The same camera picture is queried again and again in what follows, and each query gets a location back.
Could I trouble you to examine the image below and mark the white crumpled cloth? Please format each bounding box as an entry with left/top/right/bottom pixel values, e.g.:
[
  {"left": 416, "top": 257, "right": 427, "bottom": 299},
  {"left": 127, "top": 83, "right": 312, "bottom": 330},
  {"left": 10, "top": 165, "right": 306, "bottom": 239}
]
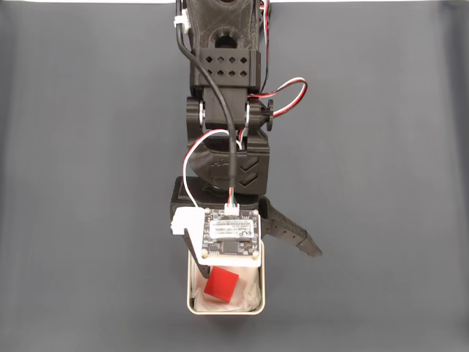
[{"left": 191, "top": 265, "right": 263, "bottom": 312}]

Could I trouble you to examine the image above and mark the dark grey table mat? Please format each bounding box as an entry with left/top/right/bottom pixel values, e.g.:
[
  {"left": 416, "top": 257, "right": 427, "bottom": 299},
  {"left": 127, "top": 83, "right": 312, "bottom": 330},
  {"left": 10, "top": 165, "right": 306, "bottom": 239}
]
[{"left": 0, "top": 1, "right": 469, "bottom": 352}]

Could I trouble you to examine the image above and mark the red white black servo wire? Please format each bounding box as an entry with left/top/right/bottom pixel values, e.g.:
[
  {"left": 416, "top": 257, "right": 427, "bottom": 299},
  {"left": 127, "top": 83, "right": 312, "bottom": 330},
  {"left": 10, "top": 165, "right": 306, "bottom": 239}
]
[
  {"left": 248, "top": 0, "right": 309, "bottom": 115},
  {"left": 182, "top": 129, "right": 243, "bottom": 210}
]

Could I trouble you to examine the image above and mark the black camera cable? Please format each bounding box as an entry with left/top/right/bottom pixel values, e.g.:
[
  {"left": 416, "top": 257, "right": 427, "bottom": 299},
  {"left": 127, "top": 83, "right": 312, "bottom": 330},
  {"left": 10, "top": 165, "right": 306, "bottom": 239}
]
[{"left": 171, "top": 0, "right": 240, "bottom": 201}]

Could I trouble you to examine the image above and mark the square metal box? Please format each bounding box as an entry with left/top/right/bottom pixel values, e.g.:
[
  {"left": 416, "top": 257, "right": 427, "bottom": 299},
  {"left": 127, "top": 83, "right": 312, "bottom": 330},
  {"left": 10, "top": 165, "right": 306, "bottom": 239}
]
[{"left": 185, "top": 238, "right": 267, "bottom": 315}]

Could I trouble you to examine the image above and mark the red cube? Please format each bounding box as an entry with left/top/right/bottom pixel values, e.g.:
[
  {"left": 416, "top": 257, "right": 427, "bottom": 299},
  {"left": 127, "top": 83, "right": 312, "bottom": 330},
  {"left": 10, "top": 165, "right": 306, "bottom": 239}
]
[{"left": 203, "top": 266, "right": 240, "bottom": 304}]

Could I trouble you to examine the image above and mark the camera board on white mount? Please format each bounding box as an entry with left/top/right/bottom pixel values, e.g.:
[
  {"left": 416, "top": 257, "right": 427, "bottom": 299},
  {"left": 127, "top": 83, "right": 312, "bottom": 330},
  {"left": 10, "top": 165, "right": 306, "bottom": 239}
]
[{"left": 171, "top": 203, "right": 265, "bottom": 268}]

